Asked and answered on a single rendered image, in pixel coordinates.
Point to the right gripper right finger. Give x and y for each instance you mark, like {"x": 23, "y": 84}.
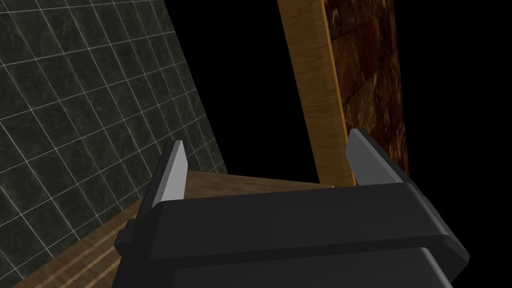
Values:
{"x": 372, "y": 164}

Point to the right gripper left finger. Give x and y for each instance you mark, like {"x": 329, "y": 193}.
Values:
{"x": 172, "y": 176}

